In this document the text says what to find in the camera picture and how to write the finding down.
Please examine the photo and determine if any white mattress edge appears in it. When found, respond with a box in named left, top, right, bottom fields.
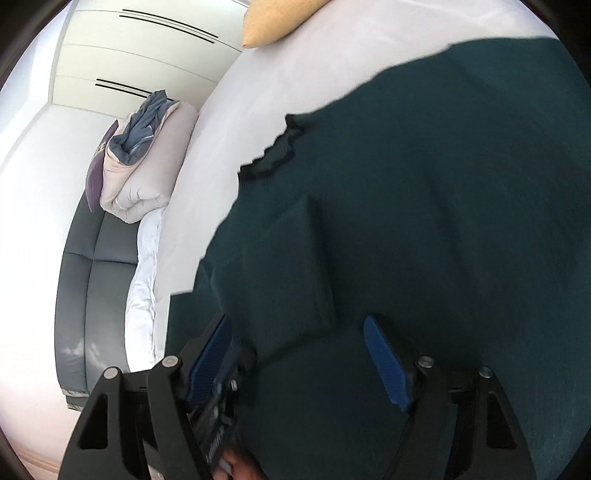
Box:
left=124, top=208, right=165, bottom=372

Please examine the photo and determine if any cream wardrobe with black handles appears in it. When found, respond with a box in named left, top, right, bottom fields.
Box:
left=50, top=0, right=249, bottom=118

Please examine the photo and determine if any yellow throw pillow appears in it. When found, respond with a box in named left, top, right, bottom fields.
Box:
left=242, top=0, right=329, bottom=49

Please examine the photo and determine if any blue grey crumpled cloth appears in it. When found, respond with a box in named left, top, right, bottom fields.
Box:
left=108, top=90, right=179, bottom=166

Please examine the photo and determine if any dark green knit sweater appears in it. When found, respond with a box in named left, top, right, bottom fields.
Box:
left=166, top=38, right=590, bottom=479

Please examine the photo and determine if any pale pink folded duvet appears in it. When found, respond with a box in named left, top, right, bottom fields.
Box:
left=99, top=102, right=198, bottom=224

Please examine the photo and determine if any purple pillow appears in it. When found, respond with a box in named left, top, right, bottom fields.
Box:
left=84, top=120, right=119, bottom=212

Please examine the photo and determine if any white bed sheet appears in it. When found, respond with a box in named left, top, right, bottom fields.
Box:
left=151, top=0, right=555, bottom=365

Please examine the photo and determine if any person's left hand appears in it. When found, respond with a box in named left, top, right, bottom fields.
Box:
left=221, top=448, right=266, bottom=480

